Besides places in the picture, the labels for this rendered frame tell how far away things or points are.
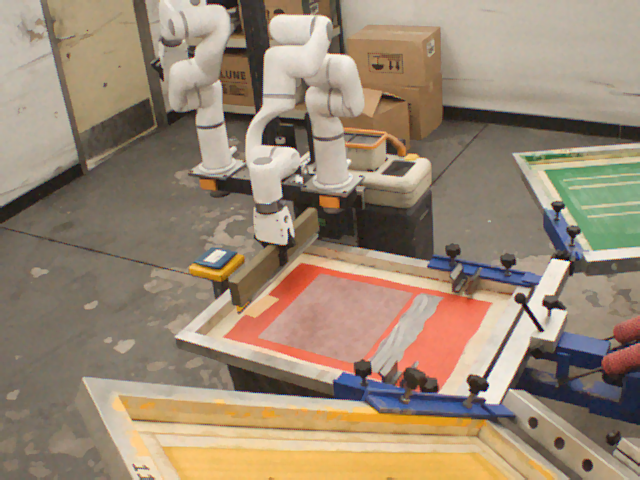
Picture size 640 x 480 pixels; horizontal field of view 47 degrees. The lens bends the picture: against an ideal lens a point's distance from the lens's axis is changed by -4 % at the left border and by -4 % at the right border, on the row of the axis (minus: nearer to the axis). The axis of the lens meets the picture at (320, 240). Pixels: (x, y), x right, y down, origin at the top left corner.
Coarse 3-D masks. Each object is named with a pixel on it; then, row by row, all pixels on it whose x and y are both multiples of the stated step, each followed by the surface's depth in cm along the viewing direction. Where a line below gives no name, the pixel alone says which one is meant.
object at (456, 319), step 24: (288, 288) 220; (312, 288) 219; (336, 288) 218; (360, 288) 216; (384, 288) 215; (408, 288) 214; (336, 312) 207; (360, 312) 206; (384, 312) 205; (456, 312) 201; (480, 312) 200; (432, 336) 193; (456, 336) 192
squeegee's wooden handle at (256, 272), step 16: (304, 224) 214; (304, 240) 216; (256, 256) 200; (272, 256) 202; (288, 256) 210; (240, 272) 194; (256, 272) 197; (272, 272) 204; (240, 288) 192; (256, 288) 198; (240, 304) 193
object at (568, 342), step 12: (564, 336) 174; (576, 336) 173; (564, 348) 170; (576, 348) 169; (588, 348) 169; (600, 348) 168; (552, 360) 174; (576, 360) 170; (588, 360) 169; (600, 360) 167
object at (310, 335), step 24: (264, 312) 211; (288, 312) 209; (312, 312) 208; (240, 336) 202; (264, 336) 201; (288, 336) 200; (312, 336) 199; (336, 336) 198; (360, 336) 196; (384, 336) 195; (312, 360) 190; (336, 360) 189; (408, 360) 186; (432, 360) 185; (456, 360) 184
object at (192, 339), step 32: (320, 256) 234; (352, 256) 227; (384, 256) 223; (480, 288) 210; (512, 288) 204; (512, 320) 190; (192, 352) 198; (224, 352) 191; (256, 352) 189; (480, 352) 180; (320, 384) 178
